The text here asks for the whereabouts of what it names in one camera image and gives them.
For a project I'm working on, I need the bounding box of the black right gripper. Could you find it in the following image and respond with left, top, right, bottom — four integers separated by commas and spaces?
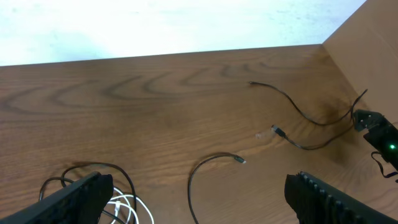
353, 110, 397, 169

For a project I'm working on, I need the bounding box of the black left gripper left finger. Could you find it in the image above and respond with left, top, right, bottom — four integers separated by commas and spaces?
1, 172, 113, 224

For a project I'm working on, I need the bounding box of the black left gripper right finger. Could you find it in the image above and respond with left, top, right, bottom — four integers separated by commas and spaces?
284, 172, 397, 224

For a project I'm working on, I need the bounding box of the black usb cable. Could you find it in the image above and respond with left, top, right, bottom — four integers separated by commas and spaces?
38, 151, 247, 224
248, 80, 368, 151

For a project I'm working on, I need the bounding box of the white usb cable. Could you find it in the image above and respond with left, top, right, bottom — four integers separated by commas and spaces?
105, 185, 155, 224

